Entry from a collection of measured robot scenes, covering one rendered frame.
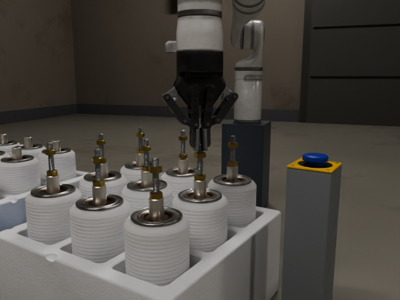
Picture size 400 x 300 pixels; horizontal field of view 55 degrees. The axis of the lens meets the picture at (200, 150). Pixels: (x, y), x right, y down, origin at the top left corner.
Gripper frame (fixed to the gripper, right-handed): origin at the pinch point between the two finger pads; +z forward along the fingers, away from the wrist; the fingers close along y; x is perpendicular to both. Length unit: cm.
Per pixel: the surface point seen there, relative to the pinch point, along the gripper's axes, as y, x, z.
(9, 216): -37, 28, 21
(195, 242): -1.9, -4.3, 16.4
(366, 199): 78, 56, 35
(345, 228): 54, 33, 35
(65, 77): -55, 417, -9
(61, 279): -22.9, -4.0, 20.1
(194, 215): -2.1, -4.3, 11.7
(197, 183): -0.6, -0.9, 7.4
